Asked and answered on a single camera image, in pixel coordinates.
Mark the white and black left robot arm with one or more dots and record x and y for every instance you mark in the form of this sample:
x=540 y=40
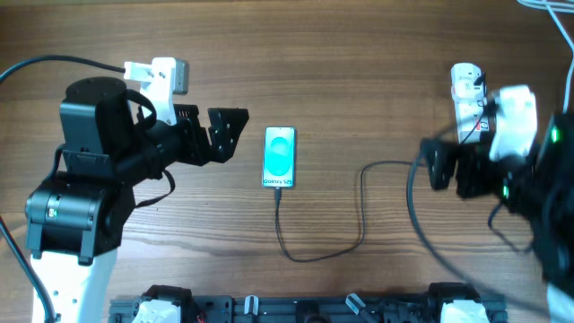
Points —
x=114 y=140

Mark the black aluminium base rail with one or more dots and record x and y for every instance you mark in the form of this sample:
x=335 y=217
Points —
x=392 y=308

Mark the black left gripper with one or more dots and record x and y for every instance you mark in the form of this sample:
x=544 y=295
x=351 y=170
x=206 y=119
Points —
x=222 y=144

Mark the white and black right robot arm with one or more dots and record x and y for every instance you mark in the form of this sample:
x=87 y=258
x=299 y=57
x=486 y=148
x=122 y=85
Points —
x=537 y=186

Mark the white power strip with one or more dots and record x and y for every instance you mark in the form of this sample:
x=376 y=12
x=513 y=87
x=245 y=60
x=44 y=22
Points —
x=471 y=122

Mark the blue Samsung Galaxy smartphone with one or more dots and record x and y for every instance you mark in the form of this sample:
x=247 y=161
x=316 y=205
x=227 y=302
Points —
x=279 y=157

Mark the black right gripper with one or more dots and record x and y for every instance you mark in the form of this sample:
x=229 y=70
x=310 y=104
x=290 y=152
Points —
x=471 y=156

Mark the white USB charger plug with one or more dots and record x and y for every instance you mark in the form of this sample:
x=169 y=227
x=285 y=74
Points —
x=466 y=90

